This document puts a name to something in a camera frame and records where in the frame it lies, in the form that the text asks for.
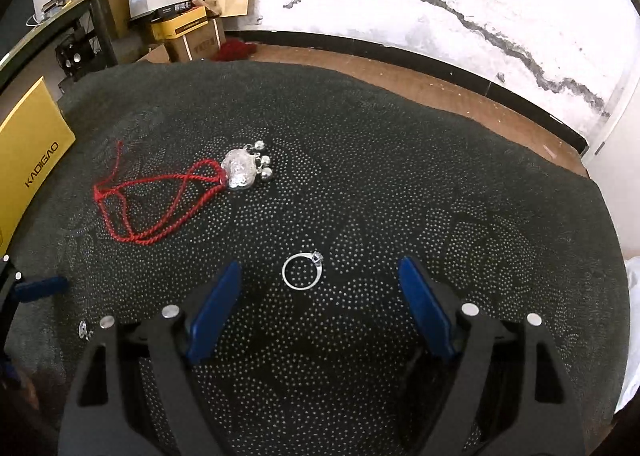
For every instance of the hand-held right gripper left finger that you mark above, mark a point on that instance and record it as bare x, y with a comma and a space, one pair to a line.
212, 308

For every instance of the black device with silver knobs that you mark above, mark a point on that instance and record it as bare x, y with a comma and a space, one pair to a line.
74, 53

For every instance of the white cloth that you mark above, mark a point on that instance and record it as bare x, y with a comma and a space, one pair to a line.
631, 326

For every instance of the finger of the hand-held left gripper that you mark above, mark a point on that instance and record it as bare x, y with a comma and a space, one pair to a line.
40, 287

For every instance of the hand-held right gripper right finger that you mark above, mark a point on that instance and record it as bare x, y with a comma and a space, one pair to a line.
430, 308

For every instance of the black desk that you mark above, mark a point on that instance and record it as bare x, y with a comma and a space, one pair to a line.
55, 18

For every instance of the red tassel bundle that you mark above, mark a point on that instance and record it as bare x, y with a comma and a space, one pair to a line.
235, 51

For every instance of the dark dotted mat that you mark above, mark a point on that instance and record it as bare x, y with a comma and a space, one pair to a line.
400, 186

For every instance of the tall brown cardboard box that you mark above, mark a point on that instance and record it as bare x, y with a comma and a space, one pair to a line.
119, 8

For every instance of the small silver earring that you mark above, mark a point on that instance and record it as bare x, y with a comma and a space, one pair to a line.
82, 329

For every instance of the yellow flat box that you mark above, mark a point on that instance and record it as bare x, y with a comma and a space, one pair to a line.
30, 146

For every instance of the yellow and black box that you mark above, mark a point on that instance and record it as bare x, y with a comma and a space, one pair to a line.
177, 26

